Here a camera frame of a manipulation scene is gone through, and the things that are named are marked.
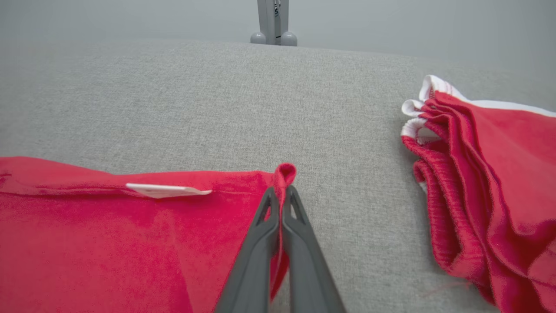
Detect red number 23 jersey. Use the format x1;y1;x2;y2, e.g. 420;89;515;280
0;156;297;313

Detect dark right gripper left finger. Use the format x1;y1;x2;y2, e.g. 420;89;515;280
215;186;283;313

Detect red Bulls 23 shorts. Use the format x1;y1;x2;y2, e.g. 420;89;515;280
400;75;556;313

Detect grey metal post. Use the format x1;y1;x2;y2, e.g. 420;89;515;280
251;0;298;47

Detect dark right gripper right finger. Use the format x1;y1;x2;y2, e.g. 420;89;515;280
282;186;347;313

